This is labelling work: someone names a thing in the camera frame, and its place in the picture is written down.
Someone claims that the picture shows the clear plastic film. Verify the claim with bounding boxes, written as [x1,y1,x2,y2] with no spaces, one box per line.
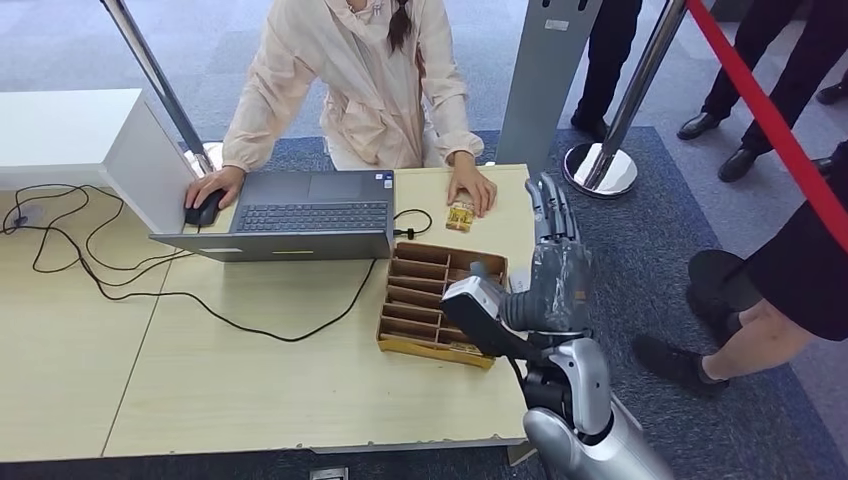
[529,238,596,333]

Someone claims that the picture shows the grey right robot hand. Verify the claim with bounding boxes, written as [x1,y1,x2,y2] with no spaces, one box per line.
[470,172,596,335]

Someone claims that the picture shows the chrome stanchion post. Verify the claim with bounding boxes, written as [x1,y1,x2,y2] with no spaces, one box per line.
[563,0,690,200]
[99,0,228,178]

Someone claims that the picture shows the red barrier rope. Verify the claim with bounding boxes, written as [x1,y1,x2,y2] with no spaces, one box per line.
[685,0,848,256]

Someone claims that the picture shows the grey metal kiosk column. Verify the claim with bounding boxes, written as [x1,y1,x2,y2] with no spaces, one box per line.
[493,0,605,190]

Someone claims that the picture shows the person's left hand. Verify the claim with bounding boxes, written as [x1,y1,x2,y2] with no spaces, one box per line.
[446,150,499,219]

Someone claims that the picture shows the person's right hand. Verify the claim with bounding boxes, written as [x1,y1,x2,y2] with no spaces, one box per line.
[184,164,247,211]

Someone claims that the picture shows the grey laptop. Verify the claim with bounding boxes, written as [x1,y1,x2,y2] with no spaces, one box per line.
[148,170,397,264]

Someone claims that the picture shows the cardboard divider box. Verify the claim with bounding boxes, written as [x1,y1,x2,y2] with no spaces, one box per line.
[375,241,510,371]

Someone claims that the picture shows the yellow brown ID card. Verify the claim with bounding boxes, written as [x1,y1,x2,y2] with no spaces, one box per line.
[445,201,476,234]

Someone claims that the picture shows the long black cable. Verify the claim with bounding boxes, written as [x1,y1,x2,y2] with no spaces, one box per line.
[0,183,379,344]

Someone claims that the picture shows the grey round cable grommet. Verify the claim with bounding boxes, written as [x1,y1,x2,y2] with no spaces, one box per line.
[7,203,44,230]

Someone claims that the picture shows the black computer mouse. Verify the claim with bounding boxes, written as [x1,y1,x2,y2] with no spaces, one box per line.
[184,188,228,228]

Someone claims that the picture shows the short looped black cable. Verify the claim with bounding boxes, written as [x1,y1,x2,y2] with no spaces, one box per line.
[392,208,434,241]

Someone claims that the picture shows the wrist camera with black bracket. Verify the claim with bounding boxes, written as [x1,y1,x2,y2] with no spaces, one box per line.
[439,276,554,364]

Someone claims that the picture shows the black mouse cable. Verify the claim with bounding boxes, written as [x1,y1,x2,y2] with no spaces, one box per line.
[0,183,203,291]

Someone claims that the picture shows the person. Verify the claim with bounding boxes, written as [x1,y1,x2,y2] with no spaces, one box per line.
[630,140,848,400]
[570,0,644,142]
[814,79,848,106]
[183,0,499,220]
[676,0,848,185]

